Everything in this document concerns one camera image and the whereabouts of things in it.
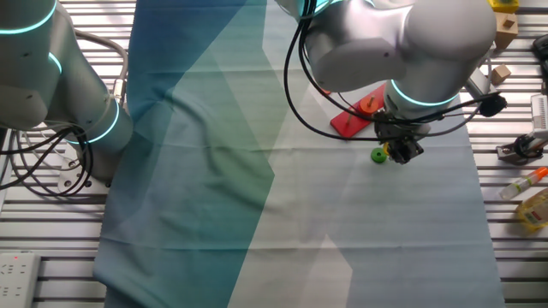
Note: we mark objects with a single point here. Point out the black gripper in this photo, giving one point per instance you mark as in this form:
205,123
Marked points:
400,130

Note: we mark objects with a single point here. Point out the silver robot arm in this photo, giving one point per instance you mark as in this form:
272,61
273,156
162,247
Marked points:
428,43

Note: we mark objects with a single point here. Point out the red Hanoi peg board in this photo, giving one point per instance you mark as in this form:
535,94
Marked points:
342,126

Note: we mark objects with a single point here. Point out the spray bottle orange cap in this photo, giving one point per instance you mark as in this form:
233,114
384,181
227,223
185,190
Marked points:
522,184

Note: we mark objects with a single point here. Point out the small wooden cube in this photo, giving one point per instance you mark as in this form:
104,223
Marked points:
501,74

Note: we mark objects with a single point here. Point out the yellow oil bottle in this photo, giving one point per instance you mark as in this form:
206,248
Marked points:
535,211

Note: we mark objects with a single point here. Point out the large wooden box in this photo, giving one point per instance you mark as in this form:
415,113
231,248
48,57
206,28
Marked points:
507,30

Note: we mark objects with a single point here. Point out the black device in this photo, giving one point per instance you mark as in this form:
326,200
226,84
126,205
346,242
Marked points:
541,51

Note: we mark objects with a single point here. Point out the yellow box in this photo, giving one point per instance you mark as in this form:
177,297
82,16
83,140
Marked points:
503,5

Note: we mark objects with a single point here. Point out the blue green white tablecloth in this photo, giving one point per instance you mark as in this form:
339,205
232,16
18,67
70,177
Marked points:
214,192

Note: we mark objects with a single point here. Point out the grey base conduit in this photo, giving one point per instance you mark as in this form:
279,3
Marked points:
122,60

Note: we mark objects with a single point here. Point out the white power strip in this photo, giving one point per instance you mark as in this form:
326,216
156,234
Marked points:
17,282

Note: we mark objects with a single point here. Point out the silver camera bracket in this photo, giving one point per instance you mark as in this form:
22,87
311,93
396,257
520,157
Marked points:
477,83

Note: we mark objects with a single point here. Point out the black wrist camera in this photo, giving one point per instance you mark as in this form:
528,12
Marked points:
493,105

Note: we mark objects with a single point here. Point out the metal camera mount base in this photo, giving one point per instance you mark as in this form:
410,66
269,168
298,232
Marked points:
520,149

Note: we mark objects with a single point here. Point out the silver ribbed camera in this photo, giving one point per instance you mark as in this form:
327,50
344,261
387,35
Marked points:
540,112

